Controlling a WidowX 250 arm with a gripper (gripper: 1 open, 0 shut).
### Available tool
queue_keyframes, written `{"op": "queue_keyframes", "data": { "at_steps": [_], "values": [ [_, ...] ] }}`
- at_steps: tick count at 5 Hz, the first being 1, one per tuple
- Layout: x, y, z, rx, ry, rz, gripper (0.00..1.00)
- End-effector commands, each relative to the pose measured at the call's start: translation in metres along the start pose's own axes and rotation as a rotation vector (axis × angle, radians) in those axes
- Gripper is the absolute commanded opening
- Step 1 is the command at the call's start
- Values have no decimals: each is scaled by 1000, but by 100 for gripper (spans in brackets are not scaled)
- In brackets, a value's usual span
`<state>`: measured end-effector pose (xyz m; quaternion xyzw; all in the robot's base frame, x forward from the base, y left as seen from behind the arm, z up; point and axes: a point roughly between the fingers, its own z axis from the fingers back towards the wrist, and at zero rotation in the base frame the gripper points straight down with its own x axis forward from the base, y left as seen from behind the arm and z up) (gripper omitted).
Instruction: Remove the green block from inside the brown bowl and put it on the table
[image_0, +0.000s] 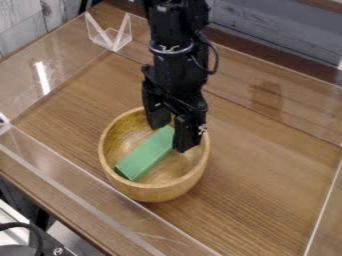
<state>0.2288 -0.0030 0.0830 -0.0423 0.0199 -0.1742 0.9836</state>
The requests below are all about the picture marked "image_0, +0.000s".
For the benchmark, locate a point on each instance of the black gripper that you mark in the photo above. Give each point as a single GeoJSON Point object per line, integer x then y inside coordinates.
{"type": "Point", "coordinates": [173, 79]}

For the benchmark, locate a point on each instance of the green rectangular block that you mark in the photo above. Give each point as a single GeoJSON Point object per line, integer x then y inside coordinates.
{"type": "Point", "coordinates": [137, 162]}

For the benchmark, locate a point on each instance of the brown wooden bowl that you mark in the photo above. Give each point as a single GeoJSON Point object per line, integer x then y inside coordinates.
{"type": "Point", "coordinates": [171, 177]}

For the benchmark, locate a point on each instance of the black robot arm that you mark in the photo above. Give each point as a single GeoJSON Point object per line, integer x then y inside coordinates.
{"type": "Point", "coordinates": [176, 22]}

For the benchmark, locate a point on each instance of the clear acrylic corner bracket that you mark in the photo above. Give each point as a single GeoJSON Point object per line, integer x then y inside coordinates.
{"type": "Point", "coordinates": [109, 38]}

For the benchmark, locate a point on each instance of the clear acrylic tray wall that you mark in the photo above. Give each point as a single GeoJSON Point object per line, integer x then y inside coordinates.
{"type": "Point", "coordinates": [268, 198]}

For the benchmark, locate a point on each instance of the black metal bracket with screw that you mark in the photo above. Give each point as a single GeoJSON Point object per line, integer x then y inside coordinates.
{"type": "Point", "coordinates": [53, 248]}

